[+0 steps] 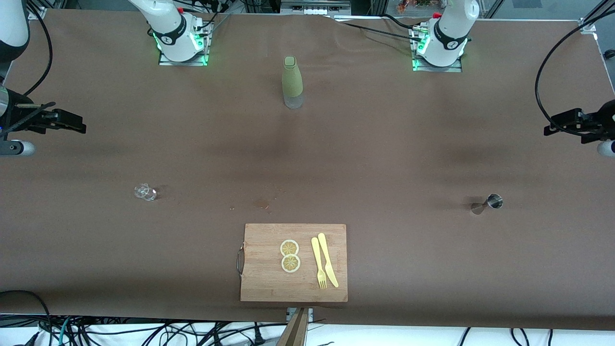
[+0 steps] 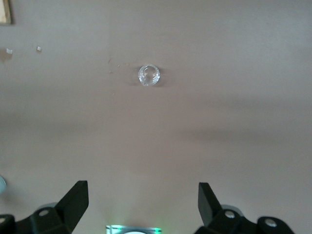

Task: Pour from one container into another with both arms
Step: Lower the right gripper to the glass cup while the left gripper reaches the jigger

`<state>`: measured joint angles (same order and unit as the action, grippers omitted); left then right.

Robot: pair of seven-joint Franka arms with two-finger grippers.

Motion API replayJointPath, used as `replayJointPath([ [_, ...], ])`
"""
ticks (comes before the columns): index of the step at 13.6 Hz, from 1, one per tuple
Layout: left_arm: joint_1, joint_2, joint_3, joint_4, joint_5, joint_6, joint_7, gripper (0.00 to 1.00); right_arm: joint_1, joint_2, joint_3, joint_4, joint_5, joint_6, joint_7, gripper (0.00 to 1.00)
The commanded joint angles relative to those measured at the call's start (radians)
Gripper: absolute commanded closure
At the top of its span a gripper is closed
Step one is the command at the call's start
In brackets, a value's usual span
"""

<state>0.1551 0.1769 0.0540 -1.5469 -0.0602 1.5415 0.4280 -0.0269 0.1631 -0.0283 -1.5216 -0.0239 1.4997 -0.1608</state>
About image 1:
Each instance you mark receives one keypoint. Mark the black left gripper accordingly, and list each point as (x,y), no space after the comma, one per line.
(597,121)

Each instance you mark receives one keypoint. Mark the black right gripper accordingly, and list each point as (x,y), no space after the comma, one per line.
(24,117)

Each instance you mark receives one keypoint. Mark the clear glass shaker cup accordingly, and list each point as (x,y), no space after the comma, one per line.
(145,192)

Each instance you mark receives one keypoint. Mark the steel jigger measuring cup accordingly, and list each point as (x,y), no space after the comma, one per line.
(495,202)

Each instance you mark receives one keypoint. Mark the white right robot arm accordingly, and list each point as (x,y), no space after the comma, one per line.
(168,26)

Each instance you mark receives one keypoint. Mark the brown table cover sheet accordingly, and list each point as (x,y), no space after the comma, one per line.
(144,264)

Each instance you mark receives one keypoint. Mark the green bottle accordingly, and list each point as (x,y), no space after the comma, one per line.
(292,81)

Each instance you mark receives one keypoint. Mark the lemon slice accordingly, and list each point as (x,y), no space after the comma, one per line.
(290,263)
(289,248)

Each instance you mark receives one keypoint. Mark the wooden cutting board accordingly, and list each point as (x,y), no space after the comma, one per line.
(269,283)

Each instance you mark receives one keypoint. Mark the grey power strip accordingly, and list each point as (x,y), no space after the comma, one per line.
(314,7)

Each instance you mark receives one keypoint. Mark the yellow plastic fork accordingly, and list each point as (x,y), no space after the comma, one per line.
(315,252)

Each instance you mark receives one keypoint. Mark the yellow plastic knife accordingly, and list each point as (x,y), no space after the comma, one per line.
(324,247)

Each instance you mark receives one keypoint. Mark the black power plug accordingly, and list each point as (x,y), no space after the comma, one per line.
(258,336)

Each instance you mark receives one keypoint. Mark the aluminium frame corner profile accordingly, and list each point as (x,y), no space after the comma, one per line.
(36,13)
(588,25)

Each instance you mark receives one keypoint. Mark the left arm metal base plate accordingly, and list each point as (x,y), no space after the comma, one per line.
(456,68)

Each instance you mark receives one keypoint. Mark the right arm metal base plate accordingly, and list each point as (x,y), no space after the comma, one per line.
(204,60)

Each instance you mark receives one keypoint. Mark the metal post bracket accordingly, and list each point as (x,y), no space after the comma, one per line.
(289,315)

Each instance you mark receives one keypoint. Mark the wooden camera post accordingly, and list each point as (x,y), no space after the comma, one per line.
(295,331)

